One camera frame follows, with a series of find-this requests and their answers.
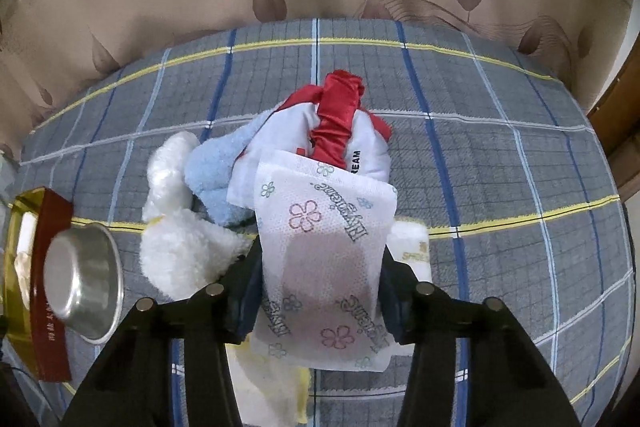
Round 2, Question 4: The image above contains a floral printed tissue pack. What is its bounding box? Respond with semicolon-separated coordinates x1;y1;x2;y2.
250;150;397;372

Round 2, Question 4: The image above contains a red white satin eye mask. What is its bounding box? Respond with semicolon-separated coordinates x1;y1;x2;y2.
227;70;392;208

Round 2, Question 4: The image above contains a white towel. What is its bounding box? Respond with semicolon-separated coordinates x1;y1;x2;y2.
386;217;433;282

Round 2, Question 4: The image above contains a white fluffy plush slipper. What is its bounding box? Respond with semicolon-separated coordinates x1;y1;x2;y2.
139;209;253;300

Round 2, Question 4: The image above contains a white yellow cloth stack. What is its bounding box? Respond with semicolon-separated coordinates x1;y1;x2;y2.
226;341;311;426

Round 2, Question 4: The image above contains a white fluffy plush sock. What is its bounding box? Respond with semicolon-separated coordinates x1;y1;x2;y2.
142;131;200;223

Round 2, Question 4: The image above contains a light blue fluffy towel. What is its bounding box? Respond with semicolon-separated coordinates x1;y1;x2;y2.
184;109;273;228

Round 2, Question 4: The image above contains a steel bowl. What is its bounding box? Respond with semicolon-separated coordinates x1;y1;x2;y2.
43;223;124;345

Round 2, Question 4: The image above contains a grey plaid bed sheet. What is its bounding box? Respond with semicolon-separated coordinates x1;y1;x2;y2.
12;20;634;426

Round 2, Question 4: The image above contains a red gold gift box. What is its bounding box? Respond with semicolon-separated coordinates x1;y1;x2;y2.
3;186;73;383

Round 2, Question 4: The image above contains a brown wooden door frame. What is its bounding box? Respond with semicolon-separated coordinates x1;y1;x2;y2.
588;40;640;202

